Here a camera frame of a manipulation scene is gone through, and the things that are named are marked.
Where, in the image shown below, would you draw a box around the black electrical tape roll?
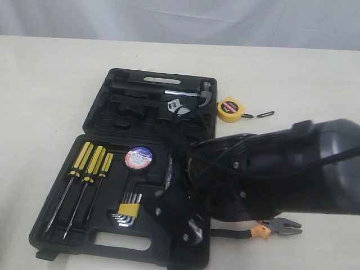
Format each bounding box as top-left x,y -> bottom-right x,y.
124,146 -> 155,170

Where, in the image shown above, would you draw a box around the yellow tape measure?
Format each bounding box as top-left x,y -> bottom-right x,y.
217,96 -> 275,123

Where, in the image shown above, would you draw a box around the black orange combination pliers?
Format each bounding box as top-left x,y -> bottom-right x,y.
210,217 -> 303,240

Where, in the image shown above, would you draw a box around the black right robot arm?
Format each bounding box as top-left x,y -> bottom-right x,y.
187,119 -> 359,222

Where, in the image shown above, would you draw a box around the black plastic tool case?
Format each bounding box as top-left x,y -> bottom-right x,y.
29,68 -> 217,269

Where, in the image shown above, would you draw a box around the clear voltage tester screwdriver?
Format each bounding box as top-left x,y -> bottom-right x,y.
164,153 -> 174,189

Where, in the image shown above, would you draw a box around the small yellow black screwdriver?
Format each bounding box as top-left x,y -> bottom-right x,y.
86,153 -> 114,221

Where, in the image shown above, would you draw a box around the hex key set yellow holder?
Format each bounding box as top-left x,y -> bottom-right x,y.
111,192 -> 142,228

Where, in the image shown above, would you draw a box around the medium yellow black screwdriver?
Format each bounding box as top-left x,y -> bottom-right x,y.
63,146 -> 106,240

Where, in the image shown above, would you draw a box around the large yellow black screwdriver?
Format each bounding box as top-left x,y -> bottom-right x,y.
45,141 -> 94,233

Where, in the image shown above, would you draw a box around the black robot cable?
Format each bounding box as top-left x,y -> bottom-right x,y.
160,112 -> 360,181

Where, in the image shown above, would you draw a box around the adjustable wrench black handle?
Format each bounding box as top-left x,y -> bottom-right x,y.
110,94 -> 192,115

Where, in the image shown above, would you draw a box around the claw hammer black handle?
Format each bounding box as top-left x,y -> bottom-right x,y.
110,82 -> 213,107

